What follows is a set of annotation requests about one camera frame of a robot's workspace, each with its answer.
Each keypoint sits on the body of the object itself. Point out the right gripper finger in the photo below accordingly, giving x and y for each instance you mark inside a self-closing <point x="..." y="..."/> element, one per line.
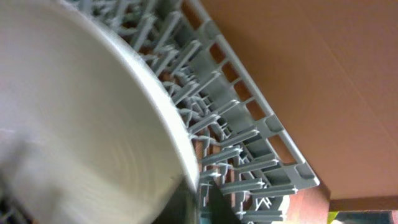
<point x="220" y="210"/>

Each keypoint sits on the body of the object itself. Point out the grey plate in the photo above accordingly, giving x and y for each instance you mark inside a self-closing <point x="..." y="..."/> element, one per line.
<point x="88" y="134"/>

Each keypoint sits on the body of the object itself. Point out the grey dishwasher rack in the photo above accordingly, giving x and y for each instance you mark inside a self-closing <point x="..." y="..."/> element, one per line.
<point x="242" y="146"/>

